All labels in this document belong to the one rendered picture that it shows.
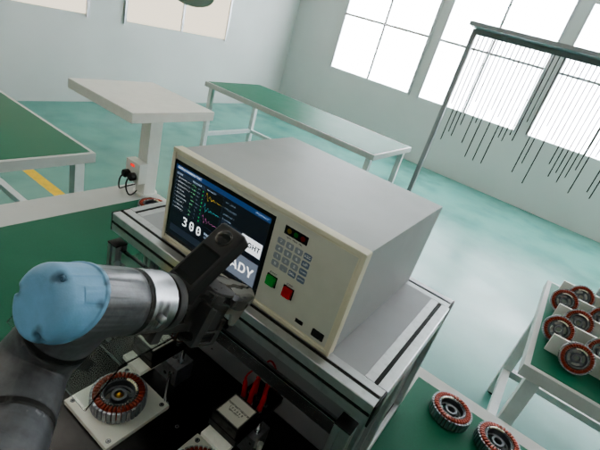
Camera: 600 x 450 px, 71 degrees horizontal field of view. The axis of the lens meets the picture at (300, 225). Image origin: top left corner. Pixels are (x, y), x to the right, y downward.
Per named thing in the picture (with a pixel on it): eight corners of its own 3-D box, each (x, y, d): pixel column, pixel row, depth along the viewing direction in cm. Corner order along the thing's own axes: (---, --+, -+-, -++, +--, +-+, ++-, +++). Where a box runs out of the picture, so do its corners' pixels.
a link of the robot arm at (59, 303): (-8, 300, 39) (45, 238, 38) (91, 300, 49) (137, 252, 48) (20, 370, 36) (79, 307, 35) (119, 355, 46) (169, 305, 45)
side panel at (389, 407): (350, 479, 92) (404, 375, 78) (338, 470, 93) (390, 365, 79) (398, 406, 114) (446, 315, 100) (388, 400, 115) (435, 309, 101)
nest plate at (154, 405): (105, 453, 81) (105, 448, 80) (63, 404, 87) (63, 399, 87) (169, 408, 93) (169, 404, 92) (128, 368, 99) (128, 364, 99)
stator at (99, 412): (106, 436, 82) (107, 423, 81) (79, 397, 88) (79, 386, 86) (156, 406, 91) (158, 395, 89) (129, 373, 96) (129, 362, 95)
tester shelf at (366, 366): (366, 428, 65) (376, 408, 63) (110, 229, 94) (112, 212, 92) (446, 315, 100) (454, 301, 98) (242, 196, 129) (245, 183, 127)
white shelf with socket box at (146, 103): (120, 238, 149) (132, 112, 129) (64, 195, 165) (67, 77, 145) (195, 218, 177) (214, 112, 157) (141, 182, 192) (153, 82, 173)
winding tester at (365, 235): (327, 357, 70) (367, 255, 61) (161, 237, 89) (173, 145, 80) (410, 280, 101) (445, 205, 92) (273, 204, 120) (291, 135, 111)
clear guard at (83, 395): (83, 412, 62) (85, 384, 59) (6, 323, 72) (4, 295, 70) (235, 322, 88) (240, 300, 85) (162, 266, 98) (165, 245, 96)
